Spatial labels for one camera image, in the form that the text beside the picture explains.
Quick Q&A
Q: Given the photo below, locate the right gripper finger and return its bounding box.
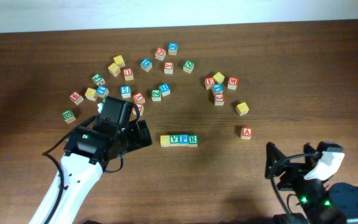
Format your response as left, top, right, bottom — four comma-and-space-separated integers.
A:
265, 142, 288, 179
303, 143, 319, 165

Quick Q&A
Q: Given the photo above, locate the yellow C block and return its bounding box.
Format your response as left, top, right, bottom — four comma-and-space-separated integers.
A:
160, 135, 170, 147

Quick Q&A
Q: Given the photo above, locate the green V block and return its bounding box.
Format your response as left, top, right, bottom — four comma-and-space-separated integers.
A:
170, 134, 180, 147

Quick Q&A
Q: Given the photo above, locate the blue P block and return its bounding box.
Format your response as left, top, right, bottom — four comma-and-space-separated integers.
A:
179, 134, 189, 146

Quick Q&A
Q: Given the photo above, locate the green R block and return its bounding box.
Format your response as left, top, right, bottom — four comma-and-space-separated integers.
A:
188, 135, 198, 147

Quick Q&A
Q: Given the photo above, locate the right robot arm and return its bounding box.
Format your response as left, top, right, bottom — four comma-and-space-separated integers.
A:
265, 141, 358, 223

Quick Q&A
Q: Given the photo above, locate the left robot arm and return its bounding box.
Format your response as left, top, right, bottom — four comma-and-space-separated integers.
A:
31, 96, 152, 223

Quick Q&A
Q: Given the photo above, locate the blue 5 block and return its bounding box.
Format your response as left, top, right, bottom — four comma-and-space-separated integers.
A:
120, 85, 131, 98

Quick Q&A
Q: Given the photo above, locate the blue block left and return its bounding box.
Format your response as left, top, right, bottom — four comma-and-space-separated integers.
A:
96, 86, 109, 98

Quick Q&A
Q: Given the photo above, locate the red Y block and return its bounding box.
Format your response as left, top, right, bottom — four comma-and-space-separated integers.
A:
132, 92, 145, 104

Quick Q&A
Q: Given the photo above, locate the red A block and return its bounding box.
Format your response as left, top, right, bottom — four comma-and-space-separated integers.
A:
240, 127, 253, 139

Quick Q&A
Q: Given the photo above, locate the green J block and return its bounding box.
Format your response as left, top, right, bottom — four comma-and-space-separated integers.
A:
91, 73, 106, 86

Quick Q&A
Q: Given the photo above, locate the red 6 block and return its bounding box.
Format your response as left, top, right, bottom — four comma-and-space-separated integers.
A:
69, 91, 83, 105

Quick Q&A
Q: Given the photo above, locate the red U block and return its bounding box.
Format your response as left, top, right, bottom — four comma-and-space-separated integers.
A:
123, 68, 134, 81

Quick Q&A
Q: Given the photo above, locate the green Z block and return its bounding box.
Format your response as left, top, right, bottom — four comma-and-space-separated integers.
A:
151, 90, 162, 101

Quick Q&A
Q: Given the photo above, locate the green B block outer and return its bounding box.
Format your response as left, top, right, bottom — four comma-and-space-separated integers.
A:
62, 110, 76, 123

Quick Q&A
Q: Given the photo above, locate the yellow block upper left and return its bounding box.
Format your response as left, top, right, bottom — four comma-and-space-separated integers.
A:
113, 55, 126, 68

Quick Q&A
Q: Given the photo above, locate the yellow S block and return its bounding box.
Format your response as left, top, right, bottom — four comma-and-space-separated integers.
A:
236, 102, 249, 116

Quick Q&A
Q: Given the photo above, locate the blue H block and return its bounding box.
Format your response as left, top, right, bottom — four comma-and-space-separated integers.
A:
159, 83, 171, 97

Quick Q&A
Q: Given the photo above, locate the blue D block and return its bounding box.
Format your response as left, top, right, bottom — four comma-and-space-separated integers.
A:
140, 58, 152, 72

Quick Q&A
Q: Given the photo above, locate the red C block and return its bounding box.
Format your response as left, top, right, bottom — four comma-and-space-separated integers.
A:
155, 47, 167, 61

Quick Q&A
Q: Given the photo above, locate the red 3 block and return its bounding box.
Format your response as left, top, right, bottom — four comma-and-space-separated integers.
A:
214, 93, 225, 106

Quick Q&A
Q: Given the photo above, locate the red M block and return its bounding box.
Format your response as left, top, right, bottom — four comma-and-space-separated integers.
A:
227, 77, 239, 90

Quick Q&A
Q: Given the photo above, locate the blue I block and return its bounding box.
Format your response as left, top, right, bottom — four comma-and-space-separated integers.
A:
212, 83, 224, 95

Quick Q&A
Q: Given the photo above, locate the green N block upper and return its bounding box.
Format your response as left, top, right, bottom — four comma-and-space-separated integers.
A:
183, 60, 195, 73

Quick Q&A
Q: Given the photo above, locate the blue X block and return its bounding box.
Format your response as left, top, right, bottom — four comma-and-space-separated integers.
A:
168, 42, 178, 55

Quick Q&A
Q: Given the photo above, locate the yellow block near E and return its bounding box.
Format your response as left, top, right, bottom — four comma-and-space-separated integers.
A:
213, 72, 225, 84

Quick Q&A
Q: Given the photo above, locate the red E block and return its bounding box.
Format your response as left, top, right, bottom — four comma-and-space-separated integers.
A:
204, 77, 215, 90

